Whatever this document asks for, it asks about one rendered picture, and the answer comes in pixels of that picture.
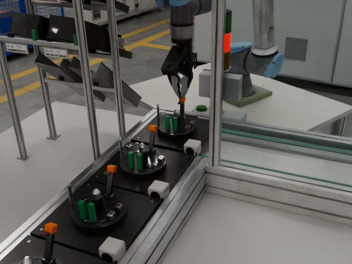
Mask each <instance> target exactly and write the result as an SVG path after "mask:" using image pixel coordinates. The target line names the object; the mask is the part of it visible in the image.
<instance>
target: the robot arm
mask: <svg viewBox="0 0 352 264"><path fill-rule="evenodd" d="M155 2H156V4H157V5H158V6H159V7H161V8H165V9H170V27H169V29H170V35H171V42H172V43H174V44H177V45H176V46H175V45H173V46H172V47H171V49H170V51H169V53H168V55H167V57H166V59H165V61H164V63H163V65H162V67H161V71H162V74H163V75H167V76H168V79H169V82H170V84H171V86H172V88H173V90H174V92H175V94H176V95H177V97H178V98H179V99H183V98H184V97H185V96H186V94H187V92H188V89H189V87H190V85H191V82H192V80H193V71H192V69H193V65H194V69H196V68H197V53H195V52H192V42H193V16H197V15H200V14H204V13H205V14H206V13H208V12H210V11H212V0H155ZM195 58H196V65H195ZM193 61H194V62H193ZM179 74H182V75H183V77H182V78H180V77H179ZM181 84H182V87H181V92H180V85H181Z"/></svg>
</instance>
